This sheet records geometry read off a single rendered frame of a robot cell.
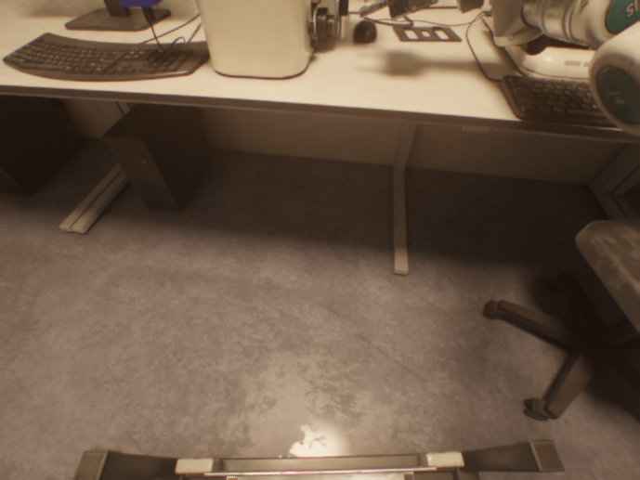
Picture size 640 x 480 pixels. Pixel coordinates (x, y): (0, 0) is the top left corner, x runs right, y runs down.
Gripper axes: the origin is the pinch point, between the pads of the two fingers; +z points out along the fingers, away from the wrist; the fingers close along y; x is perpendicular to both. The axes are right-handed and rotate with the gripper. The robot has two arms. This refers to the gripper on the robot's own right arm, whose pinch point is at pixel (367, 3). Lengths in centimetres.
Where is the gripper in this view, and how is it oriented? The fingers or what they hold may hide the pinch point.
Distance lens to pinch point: 68.6
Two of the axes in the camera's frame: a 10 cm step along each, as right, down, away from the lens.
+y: 1.5, -8.4, 5.2
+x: -4.3, -5.3, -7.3
